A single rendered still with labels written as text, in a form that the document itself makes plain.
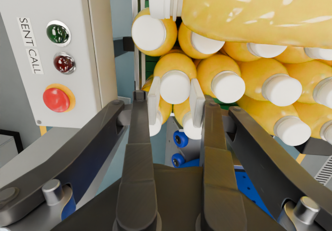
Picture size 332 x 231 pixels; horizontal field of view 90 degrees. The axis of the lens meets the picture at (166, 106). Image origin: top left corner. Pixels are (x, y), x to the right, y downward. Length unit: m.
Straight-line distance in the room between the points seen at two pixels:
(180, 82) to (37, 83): 0.20
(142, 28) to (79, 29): 0.08
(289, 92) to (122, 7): 1.24
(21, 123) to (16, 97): 0.28
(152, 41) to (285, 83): 0.17
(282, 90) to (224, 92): 0.07
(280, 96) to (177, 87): 0.14
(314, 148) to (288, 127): 0.21
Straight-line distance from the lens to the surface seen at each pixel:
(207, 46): 0.22
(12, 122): 2.17
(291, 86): 0.27
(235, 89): 0.24
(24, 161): 0.92
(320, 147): 0.51
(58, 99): 0.27
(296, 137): 0.31
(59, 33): 0.24
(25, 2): 0.27
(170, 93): 0.21
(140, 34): 0.21
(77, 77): 0.26
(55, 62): 0.25
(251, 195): 0.43
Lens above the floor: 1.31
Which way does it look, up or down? 66 degrees down
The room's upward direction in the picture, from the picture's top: 173 degrees counter-clockwise
